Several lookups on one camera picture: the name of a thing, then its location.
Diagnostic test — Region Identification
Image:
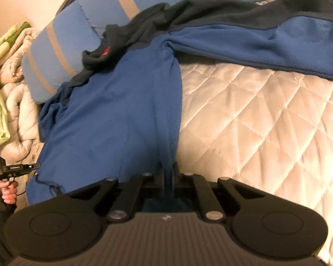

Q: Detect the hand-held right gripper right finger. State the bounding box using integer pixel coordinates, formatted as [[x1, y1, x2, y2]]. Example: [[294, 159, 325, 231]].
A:
[[172, 162, 267, 223]]

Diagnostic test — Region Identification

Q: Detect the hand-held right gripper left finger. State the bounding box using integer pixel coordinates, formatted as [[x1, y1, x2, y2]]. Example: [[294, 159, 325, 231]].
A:
[[69, 162, 170, 223]]

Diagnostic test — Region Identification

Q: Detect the blue and navy fleece jacket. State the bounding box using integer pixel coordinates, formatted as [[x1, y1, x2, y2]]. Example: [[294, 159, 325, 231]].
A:
[[26, 0, 333, 208]]

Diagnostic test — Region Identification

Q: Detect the person's left hand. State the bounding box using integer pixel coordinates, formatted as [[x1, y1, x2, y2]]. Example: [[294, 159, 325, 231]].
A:
[[0, 180, 19, 204]]

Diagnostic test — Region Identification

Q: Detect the beige puffy comforter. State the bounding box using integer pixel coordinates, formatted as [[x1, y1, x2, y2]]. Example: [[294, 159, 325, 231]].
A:
[[0, 28, 45, 167]]

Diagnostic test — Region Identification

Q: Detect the white quilted bed cover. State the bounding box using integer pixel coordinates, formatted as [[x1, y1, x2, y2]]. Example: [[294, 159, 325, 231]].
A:
[[178, 0, 333, 266]]

